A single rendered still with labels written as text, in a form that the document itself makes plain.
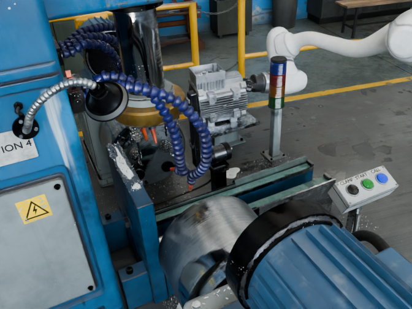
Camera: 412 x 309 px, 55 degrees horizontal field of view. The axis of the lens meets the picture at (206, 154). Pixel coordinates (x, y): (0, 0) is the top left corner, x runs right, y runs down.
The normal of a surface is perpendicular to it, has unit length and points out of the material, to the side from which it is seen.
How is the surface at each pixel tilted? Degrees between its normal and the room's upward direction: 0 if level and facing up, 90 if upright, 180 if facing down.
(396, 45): 83
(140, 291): 90
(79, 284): 90
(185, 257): 47
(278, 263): 41
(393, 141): 0
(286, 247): 22
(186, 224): 32
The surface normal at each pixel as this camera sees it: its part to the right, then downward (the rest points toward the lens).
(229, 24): 0.26, 0.52
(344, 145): -0.05, -0.83
